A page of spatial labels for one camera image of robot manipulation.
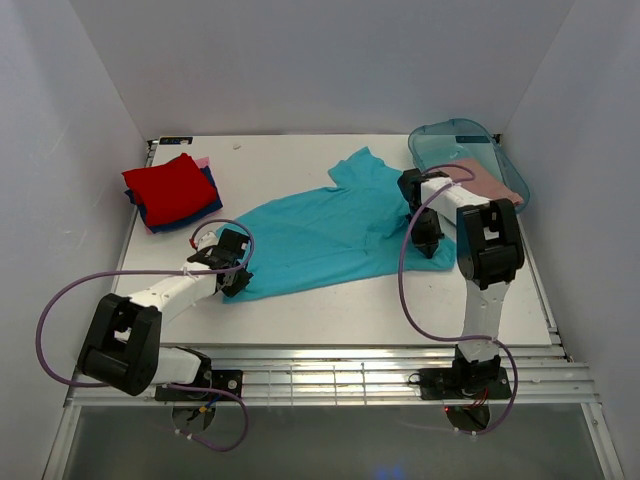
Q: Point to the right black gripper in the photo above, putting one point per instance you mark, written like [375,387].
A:
[428,238]

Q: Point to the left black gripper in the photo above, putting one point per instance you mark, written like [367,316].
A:
[235,279]

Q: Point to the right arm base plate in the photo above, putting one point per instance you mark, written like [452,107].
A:
[445,384]

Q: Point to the pink t shirt in bin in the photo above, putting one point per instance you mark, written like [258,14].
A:
[485,184]

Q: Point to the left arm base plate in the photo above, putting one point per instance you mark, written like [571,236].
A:
[230,381]

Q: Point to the teal t shirt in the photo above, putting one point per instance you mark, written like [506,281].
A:
[350,231]

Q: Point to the blue folded t shirt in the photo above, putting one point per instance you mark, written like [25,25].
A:
[200,210]

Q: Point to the pink folded t shirt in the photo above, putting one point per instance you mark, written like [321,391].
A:
[202,162]

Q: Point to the teal plastic bin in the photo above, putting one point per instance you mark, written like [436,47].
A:
[459,138]

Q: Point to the red folded t shirt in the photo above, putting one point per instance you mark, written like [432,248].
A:
[172,187]

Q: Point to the aluminium rail frame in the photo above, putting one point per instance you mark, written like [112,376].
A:
[386,376]

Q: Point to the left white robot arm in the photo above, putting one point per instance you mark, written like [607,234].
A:
[123,345]

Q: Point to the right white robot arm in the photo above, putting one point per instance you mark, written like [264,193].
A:
[489,253]

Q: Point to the blue label sticker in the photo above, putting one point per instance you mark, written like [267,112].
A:
[174,140]

